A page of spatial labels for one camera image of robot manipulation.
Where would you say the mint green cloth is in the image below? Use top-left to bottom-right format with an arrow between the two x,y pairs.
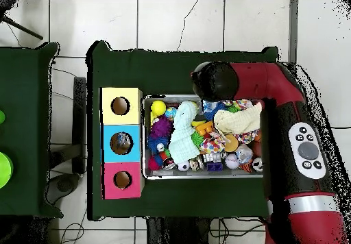
167,100 -> 202,164

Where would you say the shallow metal mesh bin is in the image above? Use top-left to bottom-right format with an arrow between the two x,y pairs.
142,94 -> 265,180

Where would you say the wooden box with three holes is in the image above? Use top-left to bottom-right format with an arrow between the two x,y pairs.
99,86 -> 145,200

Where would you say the purple spiky ball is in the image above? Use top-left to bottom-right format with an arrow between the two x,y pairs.
149,114 -> 173,139

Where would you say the globe print ball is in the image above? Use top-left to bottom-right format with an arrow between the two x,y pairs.
165,106 -> 178,122

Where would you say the yellow smooth ball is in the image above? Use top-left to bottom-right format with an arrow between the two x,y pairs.
149,99 -> 167,117

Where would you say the orange plastic block toy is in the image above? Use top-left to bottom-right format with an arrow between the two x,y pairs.
195,121 -> 215,137

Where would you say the tan foam ball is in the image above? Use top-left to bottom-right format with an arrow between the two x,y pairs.
224,134 -> 240,153

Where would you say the cream yellow cloth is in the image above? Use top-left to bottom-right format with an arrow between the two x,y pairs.
213,102 -> 263,135

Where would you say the silver topped drink can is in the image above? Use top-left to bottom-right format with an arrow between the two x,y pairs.
251,156 -> 264,173

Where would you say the dark green side table cloth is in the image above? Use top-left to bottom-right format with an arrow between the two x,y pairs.
0,42 -> 64,219

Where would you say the large bright green cup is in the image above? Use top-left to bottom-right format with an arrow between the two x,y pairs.
0,151 -> 14,189

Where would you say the black tripod leg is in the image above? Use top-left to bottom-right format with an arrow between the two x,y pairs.
0,13 -> 44,40

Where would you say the green stringy koosh ball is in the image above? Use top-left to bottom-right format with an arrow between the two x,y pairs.
191,131 -> 205,149

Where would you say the blue stringy koosh ball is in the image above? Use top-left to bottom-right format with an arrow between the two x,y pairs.
204,102 -> 227,121

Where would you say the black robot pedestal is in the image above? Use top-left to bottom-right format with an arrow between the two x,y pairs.
146,217 -> 212,244

